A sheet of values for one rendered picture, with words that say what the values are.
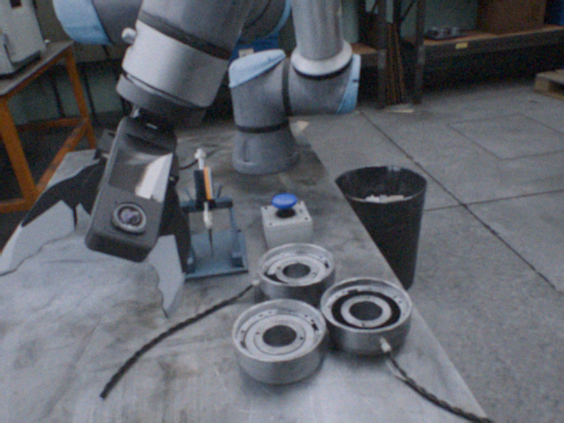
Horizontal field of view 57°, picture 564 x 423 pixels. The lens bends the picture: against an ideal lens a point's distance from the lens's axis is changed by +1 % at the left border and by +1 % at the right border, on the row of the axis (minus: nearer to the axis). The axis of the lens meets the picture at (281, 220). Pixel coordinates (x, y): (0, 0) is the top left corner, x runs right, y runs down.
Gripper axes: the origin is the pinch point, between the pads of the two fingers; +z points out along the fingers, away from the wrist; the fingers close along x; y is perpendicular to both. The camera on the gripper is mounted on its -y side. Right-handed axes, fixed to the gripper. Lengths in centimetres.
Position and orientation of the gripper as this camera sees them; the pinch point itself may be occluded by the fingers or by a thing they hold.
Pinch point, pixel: (86, 303)
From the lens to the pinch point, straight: 49.9
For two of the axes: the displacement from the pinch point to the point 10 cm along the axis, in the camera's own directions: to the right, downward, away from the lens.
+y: -2.0, -4.2, 8.9
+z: -4.2, 8.6, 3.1
